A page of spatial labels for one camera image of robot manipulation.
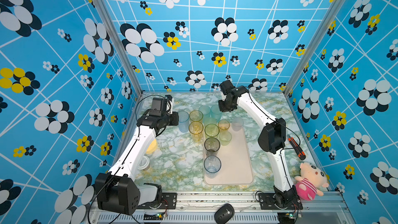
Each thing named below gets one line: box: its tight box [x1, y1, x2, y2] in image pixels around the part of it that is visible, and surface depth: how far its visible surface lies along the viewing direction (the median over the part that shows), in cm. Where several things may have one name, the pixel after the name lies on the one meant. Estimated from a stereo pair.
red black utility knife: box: [287, 134, 306, 161], surface depth 91 cm
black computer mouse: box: [214, 203, 235, 224], surface depth 70 cm
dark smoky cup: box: [204, 136, 221, 157], surface depth 82 cm
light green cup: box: [219, 130, 233, 147], surface depth 94 cm
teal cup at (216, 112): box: [210, 104, 223, 123], surface depth 101 cm
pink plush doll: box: [294, 162, 330, 202], surface depth 75 cm
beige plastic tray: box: [203, 126, 254, 186], surface depth 86 cm
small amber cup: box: [217, 119, 231, 132], surface depth 98 cm
